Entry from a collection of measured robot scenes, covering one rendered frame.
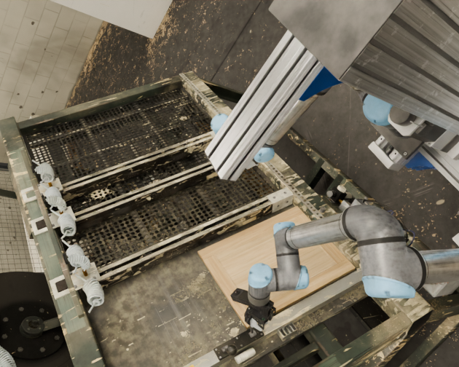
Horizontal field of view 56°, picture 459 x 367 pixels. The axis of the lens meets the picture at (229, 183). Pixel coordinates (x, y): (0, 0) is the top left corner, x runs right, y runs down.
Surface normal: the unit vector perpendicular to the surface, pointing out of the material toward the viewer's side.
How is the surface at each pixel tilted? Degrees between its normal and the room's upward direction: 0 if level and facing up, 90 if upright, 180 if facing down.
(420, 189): 0
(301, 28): 0
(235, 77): 0
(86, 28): 90
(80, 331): 57
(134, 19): 90
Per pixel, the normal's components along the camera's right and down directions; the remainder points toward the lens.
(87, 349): -0.01, -0.72
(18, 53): 0.43, 0.71
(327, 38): -0.73, -0.10
